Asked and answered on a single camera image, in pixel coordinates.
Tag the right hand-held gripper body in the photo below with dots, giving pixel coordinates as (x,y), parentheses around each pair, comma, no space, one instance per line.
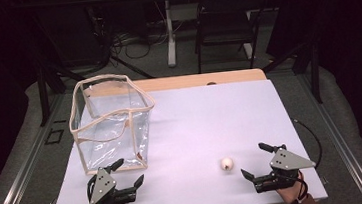
(286,160)

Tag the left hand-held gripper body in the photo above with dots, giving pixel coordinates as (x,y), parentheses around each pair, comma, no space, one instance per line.
(103,185)

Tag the small white round object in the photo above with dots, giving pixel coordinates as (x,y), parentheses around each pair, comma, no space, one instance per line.
(227,163)

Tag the clear plastic bag beige trim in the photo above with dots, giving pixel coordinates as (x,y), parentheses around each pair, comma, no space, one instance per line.
(112,135)

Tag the person's right hand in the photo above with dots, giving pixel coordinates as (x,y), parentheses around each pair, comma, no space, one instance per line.
(293,193)

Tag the white table mat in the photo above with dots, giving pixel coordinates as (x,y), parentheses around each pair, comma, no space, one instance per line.
(205,130)

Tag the black metal stand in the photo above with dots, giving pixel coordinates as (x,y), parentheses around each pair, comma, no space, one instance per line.
(42,95)
(314,69)

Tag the black folding chair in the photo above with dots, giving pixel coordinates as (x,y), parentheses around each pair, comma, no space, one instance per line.
(224,20)

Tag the grey metal floor rail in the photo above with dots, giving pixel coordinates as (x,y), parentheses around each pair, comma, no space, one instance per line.
(18,174)
(340,143)

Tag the black floor socket frame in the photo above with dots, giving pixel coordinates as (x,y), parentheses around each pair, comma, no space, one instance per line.
(54,136)

